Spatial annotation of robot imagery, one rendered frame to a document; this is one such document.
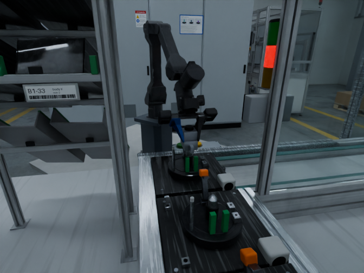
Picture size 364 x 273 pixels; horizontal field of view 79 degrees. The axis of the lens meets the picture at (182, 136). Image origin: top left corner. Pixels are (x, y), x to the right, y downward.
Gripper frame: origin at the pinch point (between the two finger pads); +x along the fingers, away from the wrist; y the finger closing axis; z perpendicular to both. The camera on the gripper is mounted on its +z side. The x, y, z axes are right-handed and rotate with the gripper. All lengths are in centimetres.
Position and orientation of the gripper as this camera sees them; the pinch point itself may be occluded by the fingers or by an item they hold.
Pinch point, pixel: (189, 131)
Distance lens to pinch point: 69.2
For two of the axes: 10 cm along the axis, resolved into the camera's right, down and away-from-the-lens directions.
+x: 1.2, 9.4, -3.1
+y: 9.8, -0.7, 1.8
